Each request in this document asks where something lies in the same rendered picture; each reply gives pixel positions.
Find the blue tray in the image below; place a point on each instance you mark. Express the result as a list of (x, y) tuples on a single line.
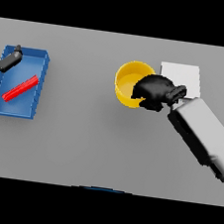
[(25, 99)]

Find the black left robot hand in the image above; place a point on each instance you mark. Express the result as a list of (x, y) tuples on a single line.
[(5, 61)]

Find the yellow bowl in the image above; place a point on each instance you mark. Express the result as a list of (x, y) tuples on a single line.
[(127, 86)]

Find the red beaker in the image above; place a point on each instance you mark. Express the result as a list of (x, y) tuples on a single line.
[(20, 88)]

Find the pale square measuring scale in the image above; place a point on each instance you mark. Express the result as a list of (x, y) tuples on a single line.
[(183, 78)]

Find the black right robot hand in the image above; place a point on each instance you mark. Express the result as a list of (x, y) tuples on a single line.
[(155, 88)]

